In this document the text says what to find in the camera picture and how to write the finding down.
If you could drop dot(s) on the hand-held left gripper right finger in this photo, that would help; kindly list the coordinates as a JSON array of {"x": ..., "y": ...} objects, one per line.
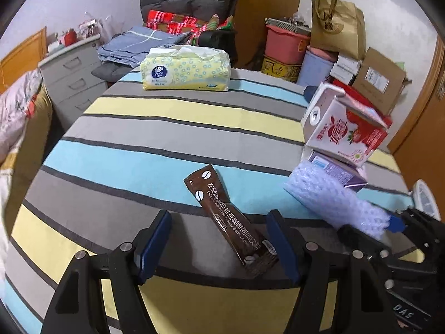
[{"x": 283, "y": 247}]

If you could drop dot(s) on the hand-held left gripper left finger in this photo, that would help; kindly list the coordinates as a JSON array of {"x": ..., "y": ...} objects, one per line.
[{"x": 156, "y": 243}]

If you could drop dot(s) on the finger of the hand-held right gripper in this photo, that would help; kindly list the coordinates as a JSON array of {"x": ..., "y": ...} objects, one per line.
[
  {"x": 396, "y": 223},
  {"x": 365, "y": 243}
]

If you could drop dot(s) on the white trash bin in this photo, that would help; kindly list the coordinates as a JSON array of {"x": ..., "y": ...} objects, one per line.
[{"x": 426, "y": 198}]

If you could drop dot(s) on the long white foam net sleeve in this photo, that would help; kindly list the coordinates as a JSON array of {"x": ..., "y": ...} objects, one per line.
[{"x": 330, "y": 198}]

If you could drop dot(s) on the brown coffee sachet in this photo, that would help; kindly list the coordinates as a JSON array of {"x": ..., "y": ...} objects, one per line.
[{"x": 222, "y": 215}]

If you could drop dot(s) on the purple box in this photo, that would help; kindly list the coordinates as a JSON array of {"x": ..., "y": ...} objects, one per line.
[{"x": 333, "y": 170}]

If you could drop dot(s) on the red and white carton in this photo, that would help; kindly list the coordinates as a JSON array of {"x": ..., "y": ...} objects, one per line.
[{"x": 344, "y": 135}]

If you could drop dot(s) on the wooden door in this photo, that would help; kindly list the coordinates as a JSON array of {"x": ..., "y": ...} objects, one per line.
[{"x": 427, "y": 121}]

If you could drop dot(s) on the cardboard box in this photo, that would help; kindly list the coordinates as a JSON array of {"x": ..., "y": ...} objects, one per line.
[{"x": 379, "y": 76}]

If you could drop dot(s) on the dark blue case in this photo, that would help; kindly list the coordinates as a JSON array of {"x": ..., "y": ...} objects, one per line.
[{"x": 308, "y": 92}]

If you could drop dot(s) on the white carton box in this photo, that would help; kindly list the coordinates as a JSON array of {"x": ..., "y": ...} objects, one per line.
[
  {"x": 349, "y": 61},
  {"x": 342, "y": 76}
]

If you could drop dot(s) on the light blue bin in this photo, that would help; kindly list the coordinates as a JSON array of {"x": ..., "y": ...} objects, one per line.
[{"x": 313, "y": 69}]

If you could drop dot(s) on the yellow tissue pack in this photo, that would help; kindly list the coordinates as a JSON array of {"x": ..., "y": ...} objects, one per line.
[{"x": 187, "y": 71}]

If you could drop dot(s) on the yellow patterned box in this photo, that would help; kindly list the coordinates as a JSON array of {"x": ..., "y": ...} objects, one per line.
[{"x": 278, "y": 71}]

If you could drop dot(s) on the grey drawer cabinet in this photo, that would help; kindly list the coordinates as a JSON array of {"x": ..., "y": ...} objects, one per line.
[{"x": 69, "y": 76}]

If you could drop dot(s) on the floral quilt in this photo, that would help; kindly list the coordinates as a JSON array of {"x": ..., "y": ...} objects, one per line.
[{"x": 17, "y": 111}]

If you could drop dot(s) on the pink plastic bucket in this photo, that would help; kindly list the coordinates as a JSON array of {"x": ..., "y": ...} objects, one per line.
[{"x": 285, "y": 45}]

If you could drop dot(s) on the blue plaid cloth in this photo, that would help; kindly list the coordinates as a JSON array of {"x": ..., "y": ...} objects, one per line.
[{"x": 132, "y": 41}]

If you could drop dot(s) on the brown paper bag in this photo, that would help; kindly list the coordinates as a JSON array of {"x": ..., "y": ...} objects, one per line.
[{"x": 337, "y": 28}]

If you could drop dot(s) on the black bag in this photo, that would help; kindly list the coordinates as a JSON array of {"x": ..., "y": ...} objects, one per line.
[{"x": 219, "y": 45}]

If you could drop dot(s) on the red jar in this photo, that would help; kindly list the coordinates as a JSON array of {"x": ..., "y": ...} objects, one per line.
[{"x": 70, "y": 38}]

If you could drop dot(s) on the red plaid blanket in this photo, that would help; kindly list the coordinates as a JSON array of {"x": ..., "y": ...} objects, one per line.
[{"x": 167, "y": 21}]

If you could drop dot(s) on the wooden headboard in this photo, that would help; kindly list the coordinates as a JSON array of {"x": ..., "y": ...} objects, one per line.
[{"x": 21, "y": 55}]

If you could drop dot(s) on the wooden wardrobe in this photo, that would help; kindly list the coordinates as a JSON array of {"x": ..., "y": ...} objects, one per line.
[{"x": 267, "y": 0}]

